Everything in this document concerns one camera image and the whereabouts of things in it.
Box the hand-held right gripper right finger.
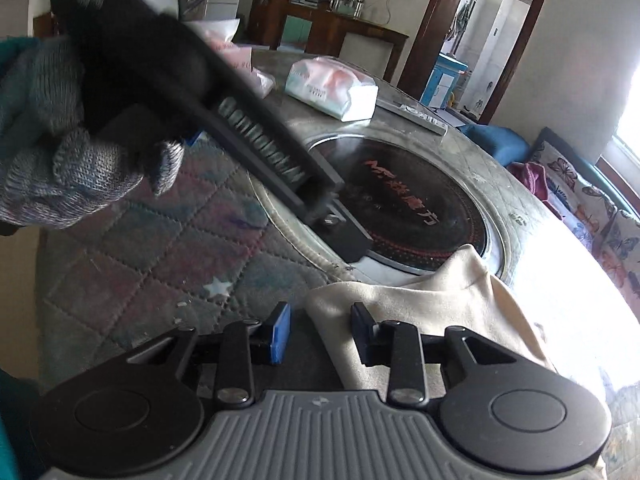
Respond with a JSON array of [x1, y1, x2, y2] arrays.
[[350, 302, 516, 407]]

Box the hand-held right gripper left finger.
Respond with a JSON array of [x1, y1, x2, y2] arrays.
[[126, 302, 292, 408]]

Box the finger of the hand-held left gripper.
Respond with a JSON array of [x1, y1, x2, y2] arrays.
[[319, 200, 374, 264]]

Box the cream garment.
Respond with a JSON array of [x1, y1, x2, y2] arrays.
[[305, 244, 558, 391]]

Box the person's left hand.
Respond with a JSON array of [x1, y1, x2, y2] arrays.
[[0, 35, 184, 232]]

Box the round black induction cooktop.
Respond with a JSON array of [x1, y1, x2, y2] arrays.
[[250, 132, 507, 277]]

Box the pink tissue pack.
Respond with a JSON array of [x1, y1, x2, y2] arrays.
[[189, 19, 276, 100]]

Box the grey quilted star table cover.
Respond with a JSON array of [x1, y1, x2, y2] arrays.
[[35, 49, 640, 480]]

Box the white tissue pack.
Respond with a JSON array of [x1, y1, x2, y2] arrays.
[[284, 57, 379, 122]]

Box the wooden cabinet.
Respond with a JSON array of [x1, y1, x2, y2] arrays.
[[247, 0, 410, 83]]

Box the blue cabinet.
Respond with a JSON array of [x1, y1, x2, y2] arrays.
[[420, 52, 471, 111]]

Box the maroon cloth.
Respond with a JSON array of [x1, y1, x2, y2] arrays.
[[507, 160, 564, 217]]

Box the metal pots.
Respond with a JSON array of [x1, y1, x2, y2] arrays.
[[327, 0, 367, 17]]

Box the small butterfly print cushion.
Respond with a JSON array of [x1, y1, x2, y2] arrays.
[[530, 127, 623, 243]]

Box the large butterfly print cushion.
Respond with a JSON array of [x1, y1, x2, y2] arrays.
[[594, 209, 640, 303]]

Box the wooden door frame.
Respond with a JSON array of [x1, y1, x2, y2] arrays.
[[399, 0, 559, 126]]

